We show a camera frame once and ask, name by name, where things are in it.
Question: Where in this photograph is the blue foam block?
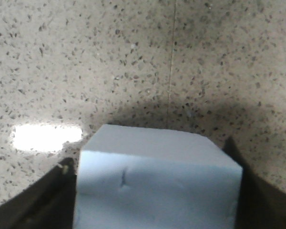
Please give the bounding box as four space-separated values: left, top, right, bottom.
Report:
73 125 243 229

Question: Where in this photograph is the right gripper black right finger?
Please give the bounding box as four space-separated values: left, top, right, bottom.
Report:
223 137 286 229

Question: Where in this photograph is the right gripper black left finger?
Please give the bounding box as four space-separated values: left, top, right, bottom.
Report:
0 158 76 229

